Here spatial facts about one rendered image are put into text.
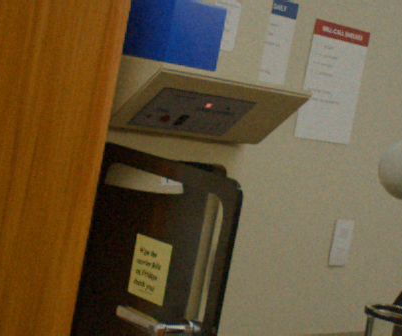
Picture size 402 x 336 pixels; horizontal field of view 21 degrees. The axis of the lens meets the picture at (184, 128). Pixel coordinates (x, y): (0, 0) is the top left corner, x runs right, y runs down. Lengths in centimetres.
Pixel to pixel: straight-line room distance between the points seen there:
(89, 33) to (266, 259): 121
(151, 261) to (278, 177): 113
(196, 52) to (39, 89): 22
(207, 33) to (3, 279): 44
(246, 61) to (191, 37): 26
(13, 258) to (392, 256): 159
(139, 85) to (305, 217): 120
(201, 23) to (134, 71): 11
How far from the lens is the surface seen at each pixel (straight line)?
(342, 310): 279
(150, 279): 137
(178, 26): 144
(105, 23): 139
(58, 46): 145
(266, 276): 252
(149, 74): 143
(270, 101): 160
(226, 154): 170
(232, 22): 166
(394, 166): 189
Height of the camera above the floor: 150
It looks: 3 degrees down
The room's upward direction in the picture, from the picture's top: 11 degrees clockwise
